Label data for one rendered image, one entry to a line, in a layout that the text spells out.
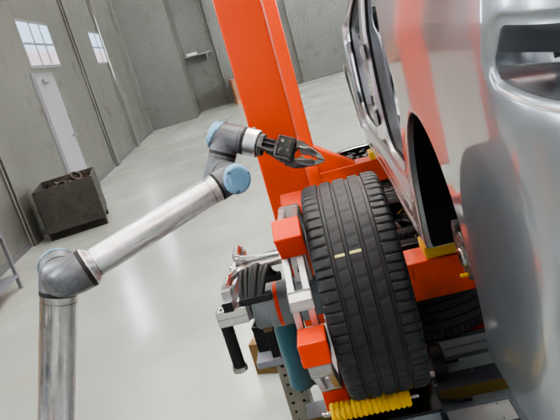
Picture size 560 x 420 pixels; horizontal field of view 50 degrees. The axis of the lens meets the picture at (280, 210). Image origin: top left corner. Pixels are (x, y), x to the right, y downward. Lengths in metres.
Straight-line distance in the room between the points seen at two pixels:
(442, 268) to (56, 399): 1.43
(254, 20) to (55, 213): 6.15
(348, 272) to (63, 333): 0.88
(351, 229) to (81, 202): 6.60
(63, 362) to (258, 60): 1.18
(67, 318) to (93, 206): 6.12
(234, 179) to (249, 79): 0.51
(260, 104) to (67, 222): 6.06
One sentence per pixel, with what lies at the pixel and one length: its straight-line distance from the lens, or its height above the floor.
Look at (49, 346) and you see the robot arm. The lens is 1.95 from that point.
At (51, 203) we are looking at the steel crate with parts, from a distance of 8.03.
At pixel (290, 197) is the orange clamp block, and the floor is 1.12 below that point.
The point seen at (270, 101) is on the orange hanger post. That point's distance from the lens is 2.18.
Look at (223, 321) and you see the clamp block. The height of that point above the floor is 0.92.
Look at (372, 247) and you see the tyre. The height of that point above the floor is 1.06.
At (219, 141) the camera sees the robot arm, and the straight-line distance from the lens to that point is 1.93.
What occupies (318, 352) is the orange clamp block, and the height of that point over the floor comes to 0.85.
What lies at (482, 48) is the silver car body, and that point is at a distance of 0.98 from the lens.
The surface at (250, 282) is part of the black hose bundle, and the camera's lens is 1.66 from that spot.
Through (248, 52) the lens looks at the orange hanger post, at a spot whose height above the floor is 1.60.
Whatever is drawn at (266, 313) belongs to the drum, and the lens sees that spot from 1.84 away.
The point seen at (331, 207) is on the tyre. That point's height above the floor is 1.15.
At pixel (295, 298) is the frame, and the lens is 1.59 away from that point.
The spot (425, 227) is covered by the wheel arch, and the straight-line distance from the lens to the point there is 2.29.
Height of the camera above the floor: 1.60
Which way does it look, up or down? 15 degrees down
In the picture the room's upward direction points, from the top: 16 degrees counter-clockwise
